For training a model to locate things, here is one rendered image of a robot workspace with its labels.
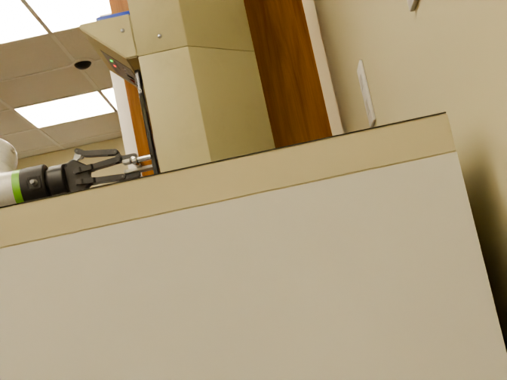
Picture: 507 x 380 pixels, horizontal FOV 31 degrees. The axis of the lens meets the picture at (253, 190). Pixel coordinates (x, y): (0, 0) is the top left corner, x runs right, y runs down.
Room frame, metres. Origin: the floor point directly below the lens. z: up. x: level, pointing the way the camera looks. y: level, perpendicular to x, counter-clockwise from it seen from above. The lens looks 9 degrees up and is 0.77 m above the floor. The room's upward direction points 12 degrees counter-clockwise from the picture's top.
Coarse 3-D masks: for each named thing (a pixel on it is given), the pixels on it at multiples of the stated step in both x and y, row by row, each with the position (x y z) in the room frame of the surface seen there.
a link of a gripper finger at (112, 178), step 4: (100, 176) 2.01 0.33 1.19; (104, 176) 2.01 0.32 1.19; (108, 176) 2.01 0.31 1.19; (112, 176) 2.01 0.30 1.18; (116, 176) 2.00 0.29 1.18; (120, 176) 2.00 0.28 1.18; (124, 176) 2.00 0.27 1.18; (76, 180) 2.00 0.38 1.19; (80, 180) 2.00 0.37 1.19; (84, 180) 2.00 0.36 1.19; (88, 180) 2.00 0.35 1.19; (92, 180) 2.00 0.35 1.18; (96, 180) 2.01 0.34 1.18; (100, 180) 2.01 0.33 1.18; (104, 180) 2.01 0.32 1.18; (108, 180) 2.01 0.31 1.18; (112, 180) 2.01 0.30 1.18; (116, 180) 2.01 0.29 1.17; (80, 184) 2.00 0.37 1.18; (92, 184) 2.03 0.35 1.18; (96, 184) 2.03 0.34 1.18
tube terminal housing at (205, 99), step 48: (144, 0) 1.91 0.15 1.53; (192, 0) 1.93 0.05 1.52; (240, 0) 2.03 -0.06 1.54; (144, 48) 1.91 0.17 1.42; (192, 48) 1.91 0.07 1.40; (240, 48) 2.01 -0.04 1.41; (192, 96) 1.90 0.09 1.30; (240, 96) 1.99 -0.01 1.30; (192, 144) 1.90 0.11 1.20; (240, 144) 1.97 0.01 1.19
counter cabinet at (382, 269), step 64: (320, 192) 0.86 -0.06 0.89; (384, 192) 0.86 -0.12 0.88; (448, 192) 0.86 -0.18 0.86; (0, 256) 0.87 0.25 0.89; (64, 256) 0.87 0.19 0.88; (128, 256) 0.87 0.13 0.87; (192, 256) 0.86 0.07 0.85; (256, 256) 0.86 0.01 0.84; (320, 256) 0.86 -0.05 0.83; (384, 256) 0.86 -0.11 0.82; (448, 256) 0.86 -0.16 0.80; (0, 320) 0.87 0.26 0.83; (64, 320) 0.87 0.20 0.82; (128, 320) 0.87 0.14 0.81; (192, 320) 0.86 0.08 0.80; (256, 320) 0.86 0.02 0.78; (320, 320) 0.86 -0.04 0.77; (384, 320) 0.86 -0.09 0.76; (448, 320) 0.86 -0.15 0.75
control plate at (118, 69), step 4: (104, 56) 2.05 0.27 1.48; (108, 56) 2.02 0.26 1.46; (108, 60) 2.08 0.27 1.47; (112, 60) 2.04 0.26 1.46; (116, 60) 2.01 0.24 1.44; (112, 64) 2.09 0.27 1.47; (116, 64) 2.06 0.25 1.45; (120, 64) 2.02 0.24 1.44; (116, 68) 2.12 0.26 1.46; (120, 68) 2.08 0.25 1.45; (128, 68) 2.01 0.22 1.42; (116, 72) 2.19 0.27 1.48; (120, 72) 2.15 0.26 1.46; (124, 72) 2.10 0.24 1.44; (128, 72) 2.07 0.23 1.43; (132, 72) 2.03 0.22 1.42; (124, 76) 2.16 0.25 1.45; (132, 76) 2.09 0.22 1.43; (128, 80) 2.18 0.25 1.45
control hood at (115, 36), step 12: (84, 24) 1.91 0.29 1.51; (96, 24) 1.91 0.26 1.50; (108, 24) 1.91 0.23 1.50; (120, 24) 1.91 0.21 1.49; (96, 36) 1.91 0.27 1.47; (108, 36) 1.91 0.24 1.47; (120, 36) 1.91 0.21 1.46; (132, 36) 1.91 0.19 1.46; (96, 48) 2.03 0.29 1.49; (108, 48) 1.92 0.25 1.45; (120, 48) 1.91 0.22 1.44; (132, 48) 1.91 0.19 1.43; (120, 60) 1.98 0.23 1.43; (132, 60) 1.93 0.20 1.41
